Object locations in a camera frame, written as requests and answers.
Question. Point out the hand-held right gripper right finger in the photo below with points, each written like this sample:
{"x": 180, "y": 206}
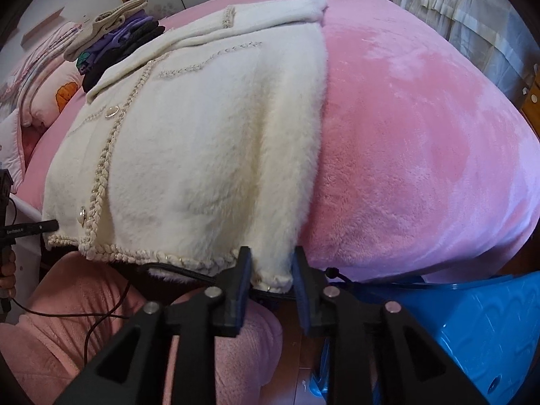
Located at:
{"x": 298, "y": 291}

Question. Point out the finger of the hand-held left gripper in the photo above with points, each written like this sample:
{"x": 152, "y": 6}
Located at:
{"x": 49, "y": 225}

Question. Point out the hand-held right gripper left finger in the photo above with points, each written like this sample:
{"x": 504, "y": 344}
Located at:
{"x": 244, "y": 287}

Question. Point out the white fluffy cardigan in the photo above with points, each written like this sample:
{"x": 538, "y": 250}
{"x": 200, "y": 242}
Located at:
{"x": 190, "y": 147}

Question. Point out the person's left hand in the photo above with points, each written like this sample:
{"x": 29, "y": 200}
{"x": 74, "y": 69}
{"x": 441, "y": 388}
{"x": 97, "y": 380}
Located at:
{"x": 7, "y": 278}

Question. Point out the pink printed pillow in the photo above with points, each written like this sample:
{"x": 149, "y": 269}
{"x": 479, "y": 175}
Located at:
{"x": 10, "y": 147}

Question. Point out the folded pink printed quilt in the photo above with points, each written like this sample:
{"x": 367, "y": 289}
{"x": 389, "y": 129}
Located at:
{"x": 38, "y": 76}

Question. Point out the blue plastic stool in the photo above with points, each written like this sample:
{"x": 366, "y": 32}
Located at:
{"x": 464, "y": 329}

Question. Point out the folded teal garment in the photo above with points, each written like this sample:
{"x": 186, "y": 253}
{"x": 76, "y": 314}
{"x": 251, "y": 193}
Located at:
{"x": 83, "y": 57}

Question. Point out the folded black garment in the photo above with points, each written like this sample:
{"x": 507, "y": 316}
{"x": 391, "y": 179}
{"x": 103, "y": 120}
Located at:
{"x": 126, "y": 52}

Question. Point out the pink fleece bed blanket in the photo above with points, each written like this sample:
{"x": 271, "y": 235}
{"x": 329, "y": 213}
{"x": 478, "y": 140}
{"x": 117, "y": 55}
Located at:
{"x": 413, "y": 135}

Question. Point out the folded beige knitted sweater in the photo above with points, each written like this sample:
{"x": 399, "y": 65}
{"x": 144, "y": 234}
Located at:
{"x": 101, "y": 29}

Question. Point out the folded purple garment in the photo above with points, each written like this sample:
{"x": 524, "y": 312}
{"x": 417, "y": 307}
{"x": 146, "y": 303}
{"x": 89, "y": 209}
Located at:
{"x": 126, "y": 36}

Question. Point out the wooden drawer cabinet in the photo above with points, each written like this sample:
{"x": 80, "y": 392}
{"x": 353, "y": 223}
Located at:
{"x": 532, "y": 101}

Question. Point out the white lace covered furniture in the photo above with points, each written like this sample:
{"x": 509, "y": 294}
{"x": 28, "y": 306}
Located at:
{"x": 464, "y": 8}

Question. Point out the wooden wall shelf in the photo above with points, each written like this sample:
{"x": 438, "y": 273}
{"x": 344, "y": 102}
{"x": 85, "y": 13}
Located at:
{"x": 42, "y": 25}

